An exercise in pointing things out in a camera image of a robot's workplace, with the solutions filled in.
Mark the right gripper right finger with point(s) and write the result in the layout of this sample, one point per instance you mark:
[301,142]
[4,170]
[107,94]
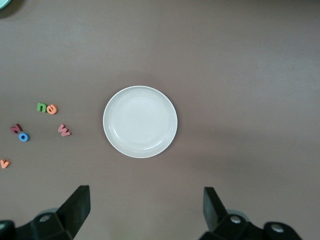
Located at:
[215,215]

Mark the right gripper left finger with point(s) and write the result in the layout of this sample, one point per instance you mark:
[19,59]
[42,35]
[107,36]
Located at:
[75,212]

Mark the pink foam letter w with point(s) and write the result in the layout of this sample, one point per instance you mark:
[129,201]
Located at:
[64,130]

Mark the orange foam letter e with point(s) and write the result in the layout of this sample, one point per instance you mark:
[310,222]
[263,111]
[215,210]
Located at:
[52,109]

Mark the green foam letter n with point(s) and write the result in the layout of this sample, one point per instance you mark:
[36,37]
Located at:
[40,107]

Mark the orange foam letter v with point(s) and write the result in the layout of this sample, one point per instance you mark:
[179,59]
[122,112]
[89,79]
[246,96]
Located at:
[4,164]

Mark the blue foam letter o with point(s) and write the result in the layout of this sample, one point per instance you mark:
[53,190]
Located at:
[22,139]

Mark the maroon foam letter z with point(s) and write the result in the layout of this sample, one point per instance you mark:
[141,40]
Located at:
[15,129]

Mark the beige round plate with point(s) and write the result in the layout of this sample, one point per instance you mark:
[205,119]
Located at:
[140,122]

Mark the brown table cover sheet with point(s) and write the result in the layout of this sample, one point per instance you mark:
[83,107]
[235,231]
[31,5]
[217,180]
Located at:
[225,62]

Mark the pale green round plate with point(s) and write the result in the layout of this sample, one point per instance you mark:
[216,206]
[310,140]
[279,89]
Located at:
[3,3]

